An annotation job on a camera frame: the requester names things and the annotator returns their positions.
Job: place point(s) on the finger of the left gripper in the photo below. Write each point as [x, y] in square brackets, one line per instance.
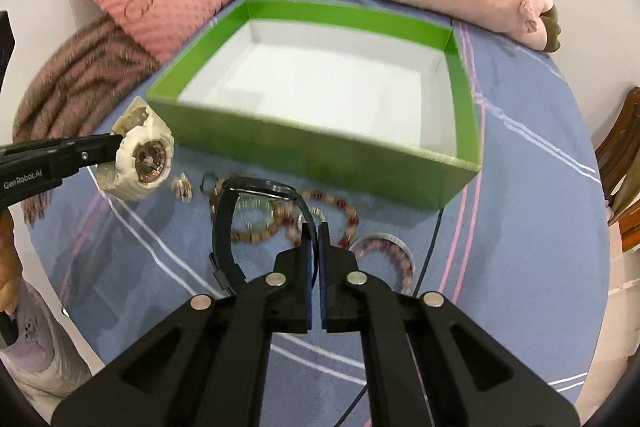
[71, 155]

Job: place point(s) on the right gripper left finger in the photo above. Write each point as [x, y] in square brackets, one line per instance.
[206, 363]

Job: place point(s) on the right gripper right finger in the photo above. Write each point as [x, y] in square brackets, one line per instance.
[427, 363]

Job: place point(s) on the white chunky wristwatch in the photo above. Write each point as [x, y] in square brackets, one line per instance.
[143, 160]

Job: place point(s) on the person's left hand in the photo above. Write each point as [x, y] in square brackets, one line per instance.
[11, 268]

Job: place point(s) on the brown fringed scarf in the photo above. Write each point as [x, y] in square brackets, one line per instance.
[82, 83]

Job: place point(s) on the gold bear charm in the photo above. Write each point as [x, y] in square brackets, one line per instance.
[182, 187]

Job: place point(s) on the blue striped bedsheet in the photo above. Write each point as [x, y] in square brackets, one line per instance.
[523, 249]

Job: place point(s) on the green cardboard box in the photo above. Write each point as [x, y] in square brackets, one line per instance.
[370, 100]

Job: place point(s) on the brown wooden chair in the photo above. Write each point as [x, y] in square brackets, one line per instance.
[618, 162]

